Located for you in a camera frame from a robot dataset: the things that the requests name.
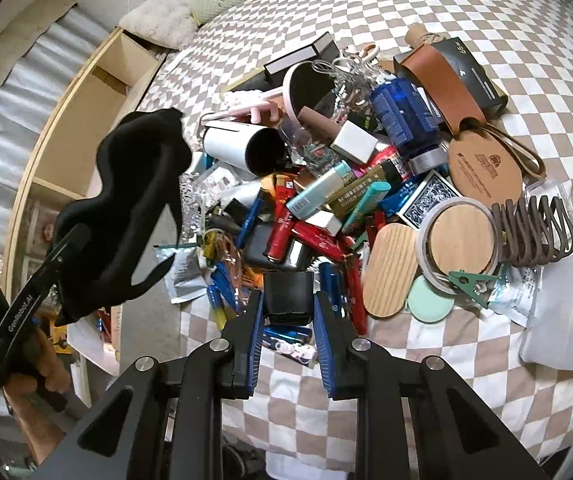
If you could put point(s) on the wooden bedside shelf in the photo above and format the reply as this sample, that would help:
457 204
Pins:
116 75

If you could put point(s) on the teal plastic case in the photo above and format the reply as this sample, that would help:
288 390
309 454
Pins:
369 202

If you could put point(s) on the brown hair claw clip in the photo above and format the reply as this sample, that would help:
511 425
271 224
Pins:
531 235

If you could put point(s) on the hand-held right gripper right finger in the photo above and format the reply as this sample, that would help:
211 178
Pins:
322 340

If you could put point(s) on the blue bottle with silver cap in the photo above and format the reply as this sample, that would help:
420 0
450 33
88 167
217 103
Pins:
401 115

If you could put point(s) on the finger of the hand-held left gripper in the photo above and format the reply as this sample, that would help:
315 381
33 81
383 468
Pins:
72 241

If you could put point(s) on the oval wooden lid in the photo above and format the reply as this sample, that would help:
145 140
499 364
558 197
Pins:
390 270

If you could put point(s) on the grey curtain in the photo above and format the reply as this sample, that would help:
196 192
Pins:
61 55

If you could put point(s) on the black power bank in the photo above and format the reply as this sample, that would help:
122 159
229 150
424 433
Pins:
259 247

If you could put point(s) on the red translucent lighter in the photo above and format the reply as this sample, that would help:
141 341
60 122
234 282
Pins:
356 300

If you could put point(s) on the round wooden white-rimmed coaster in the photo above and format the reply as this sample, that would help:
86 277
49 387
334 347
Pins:
459 245

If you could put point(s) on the beige printed valance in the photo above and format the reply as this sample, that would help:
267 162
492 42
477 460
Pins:
21 50

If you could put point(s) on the black and white gift box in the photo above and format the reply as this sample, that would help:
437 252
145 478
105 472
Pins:
301 57

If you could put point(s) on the white storage box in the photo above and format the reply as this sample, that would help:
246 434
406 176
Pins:
136 325

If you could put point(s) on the brown lipstick tube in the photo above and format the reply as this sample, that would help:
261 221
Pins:
321 122

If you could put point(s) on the person's left forearm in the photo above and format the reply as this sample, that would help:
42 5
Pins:
31 430

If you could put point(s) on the white adapter block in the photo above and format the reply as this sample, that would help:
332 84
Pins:
354 142

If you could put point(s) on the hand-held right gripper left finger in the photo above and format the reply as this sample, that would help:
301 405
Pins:
256 330

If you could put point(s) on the black box with leather sleeve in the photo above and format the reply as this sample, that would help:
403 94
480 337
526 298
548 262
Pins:
441 82

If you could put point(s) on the clear printed sachet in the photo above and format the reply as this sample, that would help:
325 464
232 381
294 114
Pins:
516 295

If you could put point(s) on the pink round mirror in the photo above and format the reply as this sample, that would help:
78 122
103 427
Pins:
309 90

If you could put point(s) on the pile of blue stick packets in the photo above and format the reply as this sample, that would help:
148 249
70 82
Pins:
221 290

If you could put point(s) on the olive gold tube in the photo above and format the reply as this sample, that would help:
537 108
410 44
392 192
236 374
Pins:
361 190

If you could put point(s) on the white cylindrical tumbler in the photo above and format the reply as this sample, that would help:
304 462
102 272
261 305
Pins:
236 147

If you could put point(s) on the light blue tube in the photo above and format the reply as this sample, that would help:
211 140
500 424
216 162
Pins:
316 190

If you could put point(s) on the green clothespin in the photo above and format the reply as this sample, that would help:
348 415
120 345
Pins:
471 285

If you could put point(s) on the framed cartoon picture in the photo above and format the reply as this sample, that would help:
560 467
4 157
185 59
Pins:
41 230

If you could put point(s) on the pile of red stick packets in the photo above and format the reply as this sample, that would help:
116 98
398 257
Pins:
316 237

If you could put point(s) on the mint green round compact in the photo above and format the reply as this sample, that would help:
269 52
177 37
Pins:
431 300

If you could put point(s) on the clear glass cup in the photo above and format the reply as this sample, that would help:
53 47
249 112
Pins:
299 142

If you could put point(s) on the silver foil packet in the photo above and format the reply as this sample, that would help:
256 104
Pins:
186 280

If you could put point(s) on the person's left hand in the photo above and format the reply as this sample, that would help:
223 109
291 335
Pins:
46 360

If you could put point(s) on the fluffy white pillow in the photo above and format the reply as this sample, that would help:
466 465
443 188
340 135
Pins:
161 20

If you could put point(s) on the black sleep mask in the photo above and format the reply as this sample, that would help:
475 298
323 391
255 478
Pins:
116 240

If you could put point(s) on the small black box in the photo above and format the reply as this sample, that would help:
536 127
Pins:
287 295

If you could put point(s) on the oval brown leather tag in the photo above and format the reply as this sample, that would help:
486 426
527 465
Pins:
484 170

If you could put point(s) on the blue playing card box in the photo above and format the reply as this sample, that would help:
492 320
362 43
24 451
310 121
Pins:
424 200

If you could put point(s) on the cardboard tube with twine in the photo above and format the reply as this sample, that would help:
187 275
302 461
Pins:
424 37

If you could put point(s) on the clear plastic container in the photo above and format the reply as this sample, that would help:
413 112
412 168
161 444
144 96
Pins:
566 310

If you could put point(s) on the black charger box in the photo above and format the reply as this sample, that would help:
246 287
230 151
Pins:
481 80

